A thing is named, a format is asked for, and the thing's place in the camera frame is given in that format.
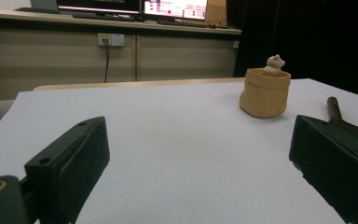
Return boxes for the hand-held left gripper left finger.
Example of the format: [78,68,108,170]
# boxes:
[23,116,111,224]

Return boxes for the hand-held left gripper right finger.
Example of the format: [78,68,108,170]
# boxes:
[288,114,358,224]

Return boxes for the black spatula with dark handle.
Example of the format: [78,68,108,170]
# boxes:
[326,96,358,136]

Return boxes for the tan paper cup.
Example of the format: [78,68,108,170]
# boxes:
[238,68,292,119]

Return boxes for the wooden table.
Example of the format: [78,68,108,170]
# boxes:
[32,77,246,91]

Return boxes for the long beige desk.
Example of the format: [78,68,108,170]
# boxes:
[0,8,242,101]

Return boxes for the white table sheet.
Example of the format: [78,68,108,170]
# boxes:
[0,77,358,224]

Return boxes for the small beige bear figure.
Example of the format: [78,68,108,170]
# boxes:
[262,54,286,77]

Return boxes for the black curtain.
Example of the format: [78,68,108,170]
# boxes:
[233,0,358,101]

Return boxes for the black keyboard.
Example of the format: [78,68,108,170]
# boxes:
[72,12,138,22]
[157,19,211,28]

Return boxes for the dark computer monitor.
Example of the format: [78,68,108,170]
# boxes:
[55,0,142,15]

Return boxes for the grey laptop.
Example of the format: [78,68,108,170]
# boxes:
[14,0,61,15]

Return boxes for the bright computer monitor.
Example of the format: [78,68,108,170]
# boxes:
[143,0,209,21]

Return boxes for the brown cardboard box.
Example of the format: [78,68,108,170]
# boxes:
[205,0,227,26]

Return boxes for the black power cable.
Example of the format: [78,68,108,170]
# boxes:
[103,38,111,84]

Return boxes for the white wall power outlet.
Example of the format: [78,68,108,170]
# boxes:
[97,33,125,48]

